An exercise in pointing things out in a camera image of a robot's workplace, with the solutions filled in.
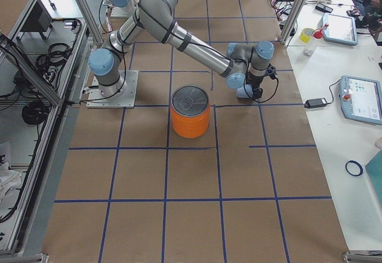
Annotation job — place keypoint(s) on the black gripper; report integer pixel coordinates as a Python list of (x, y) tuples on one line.
[(255, 84)]

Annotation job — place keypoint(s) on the light blue plastic cup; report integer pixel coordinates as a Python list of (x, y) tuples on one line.
[(244, 91)]

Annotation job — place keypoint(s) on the small clear cup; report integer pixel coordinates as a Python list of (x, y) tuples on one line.
[(308, 52)]

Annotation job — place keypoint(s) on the black power adapter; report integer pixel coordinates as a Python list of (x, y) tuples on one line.
[(315, 103)]

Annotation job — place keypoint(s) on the yellow tape roll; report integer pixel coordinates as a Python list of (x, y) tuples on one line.
[(306, 34)]

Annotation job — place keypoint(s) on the orange can with metal lid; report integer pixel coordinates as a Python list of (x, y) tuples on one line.
[(190, 111)]

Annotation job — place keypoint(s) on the red emergency stop button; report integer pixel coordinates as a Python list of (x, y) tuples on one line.
[(317, 34)]

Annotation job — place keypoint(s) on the upper teach pendant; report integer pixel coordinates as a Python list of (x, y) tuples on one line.
[(339, 29)]

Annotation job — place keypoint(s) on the teach pendant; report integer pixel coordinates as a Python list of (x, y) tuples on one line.
[(339, 29), (360, 99)]

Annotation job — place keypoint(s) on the black smartphone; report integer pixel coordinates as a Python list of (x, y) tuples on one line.
[(323, 8)]

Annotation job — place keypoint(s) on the lower teach pendant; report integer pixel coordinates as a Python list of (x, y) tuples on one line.
[(360, 99)]

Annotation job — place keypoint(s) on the teal board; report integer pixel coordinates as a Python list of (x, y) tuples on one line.
[(374, 171)]

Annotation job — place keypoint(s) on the black box on shelf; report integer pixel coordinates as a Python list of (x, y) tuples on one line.
[(39, 20)]

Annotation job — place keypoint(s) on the aluminium frame post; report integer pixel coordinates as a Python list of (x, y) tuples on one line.
[(290, 22)]

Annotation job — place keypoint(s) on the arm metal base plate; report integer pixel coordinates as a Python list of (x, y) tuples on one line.
[(125, 12), (117, 96)]

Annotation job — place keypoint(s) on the aluminium frame rail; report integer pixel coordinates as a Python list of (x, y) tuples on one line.
[(19, 59)]

